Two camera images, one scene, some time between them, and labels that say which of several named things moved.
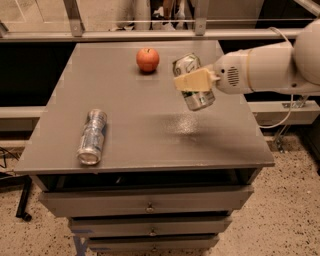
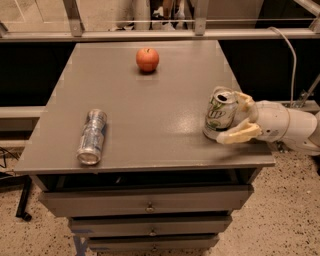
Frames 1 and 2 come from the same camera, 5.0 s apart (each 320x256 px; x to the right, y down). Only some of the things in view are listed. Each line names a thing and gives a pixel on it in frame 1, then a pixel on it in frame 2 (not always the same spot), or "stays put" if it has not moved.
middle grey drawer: x=148 y=226 stays put
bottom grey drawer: x=154 y=244 stays put
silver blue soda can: x=92 y=141 stays put
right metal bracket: x=201 y=16 stays put
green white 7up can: x=194 y=99 to x=220 y=112
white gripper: x=230 y=74 to x=272 y=121
